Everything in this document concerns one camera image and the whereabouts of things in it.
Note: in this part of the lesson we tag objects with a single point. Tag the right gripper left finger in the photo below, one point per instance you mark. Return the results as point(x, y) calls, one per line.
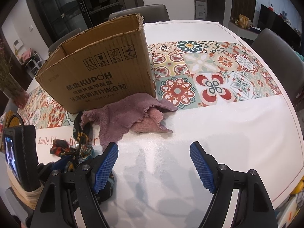
point(94, 181)

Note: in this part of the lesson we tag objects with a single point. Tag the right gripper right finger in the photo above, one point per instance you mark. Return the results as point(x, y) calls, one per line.
point(213, 175)

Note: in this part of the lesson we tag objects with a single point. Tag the black patterned silk scarf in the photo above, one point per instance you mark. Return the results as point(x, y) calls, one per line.
point(83, 151)

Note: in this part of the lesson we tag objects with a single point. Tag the mauve fleece towel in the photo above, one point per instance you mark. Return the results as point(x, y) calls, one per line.
point(139, 112)

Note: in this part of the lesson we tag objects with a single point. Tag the glass vase with dried flowers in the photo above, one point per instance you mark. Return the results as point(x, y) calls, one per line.
point(9, 86)

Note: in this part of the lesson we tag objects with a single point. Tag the white patterned tablecloth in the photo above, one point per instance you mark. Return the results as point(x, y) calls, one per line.
point(228, 100)

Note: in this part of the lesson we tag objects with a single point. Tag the white shelf rack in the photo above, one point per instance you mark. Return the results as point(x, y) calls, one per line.
point(32, 62)

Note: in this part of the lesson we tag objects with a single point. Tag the brown cardboard box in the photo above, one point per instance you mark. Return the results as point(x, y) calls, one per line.
point(99, 66)

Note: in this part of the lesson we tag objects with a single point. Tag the grey dining chair left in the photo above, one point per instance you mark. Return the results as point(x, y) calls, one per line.
point(63, 39)

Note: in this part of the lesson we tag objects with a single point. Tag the grey dining chair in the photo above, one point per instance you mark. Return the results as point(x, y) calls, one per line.
point(63, 39)
point(151, 13)
point(282, 60)

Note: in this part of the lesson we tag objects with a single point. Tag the grey dining chair right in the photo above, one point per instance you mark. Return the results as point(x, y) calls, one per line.
point(282, 60)

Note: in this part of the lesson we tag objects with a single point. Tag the white tv cabinet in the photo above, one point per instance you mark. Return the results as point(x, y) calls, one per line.
point(242, 33)

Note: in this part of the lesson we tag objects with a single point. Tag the black television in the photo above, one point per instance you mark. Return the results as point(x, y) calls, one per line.
point(271, 20)

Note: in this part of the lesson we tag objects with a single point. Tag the grey dining chair middle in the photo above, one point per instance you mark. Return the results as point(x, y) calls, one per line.
point(151, 13)

